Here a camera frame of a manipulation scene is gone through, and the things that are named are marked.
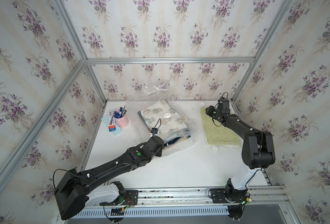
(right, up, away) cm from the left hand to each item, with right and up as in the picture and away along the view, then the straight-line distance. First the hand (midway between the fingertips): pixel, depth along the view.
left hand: (160, 146), depth 81 cm
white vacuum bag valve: (+4, +18, +15) cm, 24 cm away
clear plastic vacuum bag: (-1, +21, +20) cm, 29 cm away
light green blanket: (+40, +4, +15) cm, 43 cm away
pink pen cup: (-27, +13, +18) cm, 35 cm away
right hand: (+34, +22, +16) cm, 44 cm away
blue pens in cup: (-28, +20, +18) cm, 39 cm away
